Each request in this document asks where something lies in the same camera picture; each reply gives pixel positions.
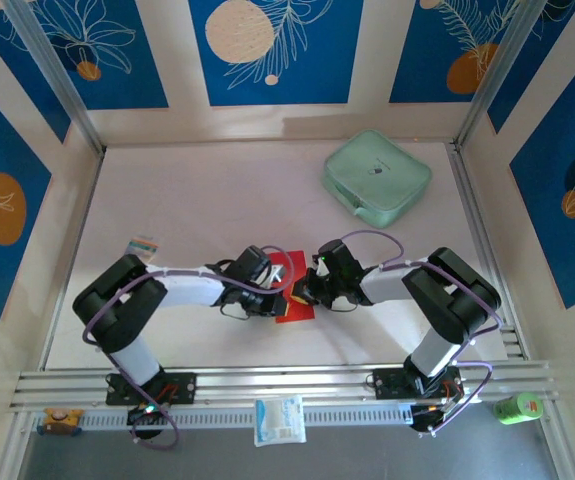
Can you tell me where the white tissue packet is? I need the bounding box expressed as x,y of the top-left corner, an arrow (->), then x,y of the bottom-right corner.
253,393 -> 308,448

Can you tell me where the aluminium frame post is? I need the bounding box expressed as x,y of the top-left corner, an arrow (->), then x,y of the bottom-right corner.
454,0 -> 554,151
2,0 -> 107,157

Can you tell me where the red paper sheet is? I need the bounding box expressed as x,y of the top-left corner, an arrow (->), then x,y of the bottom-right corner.
269,249 -> 318,325

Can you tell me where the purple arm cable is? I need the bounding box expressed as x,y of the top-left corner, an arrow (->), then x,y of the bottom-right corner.
82,244 -> 297,451
339,229 -> 504,436

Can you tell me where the white slotted cable duct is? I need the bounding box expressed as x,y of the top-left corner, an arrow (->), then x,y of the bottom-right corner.
30,402 -> 417,434

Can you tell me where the aluminium mounting rail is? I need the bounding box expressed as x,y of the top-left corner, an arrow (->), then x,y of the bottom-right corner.
9,360 -> 561,412

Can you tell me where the small yellow toy object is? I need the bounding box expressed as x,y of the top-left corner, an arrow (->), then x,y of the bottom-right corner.
41,407 -> 85,437

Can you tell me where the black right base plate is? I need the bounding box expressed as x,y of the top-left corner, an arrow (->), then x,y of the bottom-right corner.
366,367 -> 463,401

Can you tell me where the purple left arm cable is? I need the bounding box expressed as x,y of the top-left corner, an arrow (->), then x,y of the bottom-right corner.
82,244 -> 297,451

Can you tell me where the green bottle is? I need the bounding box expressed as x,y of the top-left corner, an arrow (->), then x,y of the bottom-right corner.
492,392 -> 545,426

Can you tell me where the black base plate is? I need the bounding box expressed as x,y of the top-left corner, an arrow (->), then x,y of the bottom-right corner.
105,370 -> 198,406
366,367 -> 463,401

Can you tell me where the small printed sachet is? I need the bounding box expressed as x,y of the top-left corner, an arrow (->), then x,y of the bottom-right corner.
127,233 -> 159,259

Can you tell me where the aluminium table edge rail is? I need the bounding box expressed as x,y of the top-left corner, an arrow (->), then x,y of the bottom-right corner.
445,142 -> 526,361
39,149 -> 106,372

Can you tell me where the mint green zip pouch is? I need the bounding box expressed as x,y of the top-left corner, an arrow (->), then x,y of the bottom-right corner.
320,128 -> 433,230

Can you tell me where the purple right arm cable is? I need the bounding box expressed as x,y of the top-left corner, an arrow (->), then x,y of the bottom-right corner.
339,229 -> 504,436

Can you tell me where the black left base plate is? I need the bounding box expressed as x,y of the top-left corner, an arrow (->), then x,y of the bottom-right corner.
105,370 -> 198,406

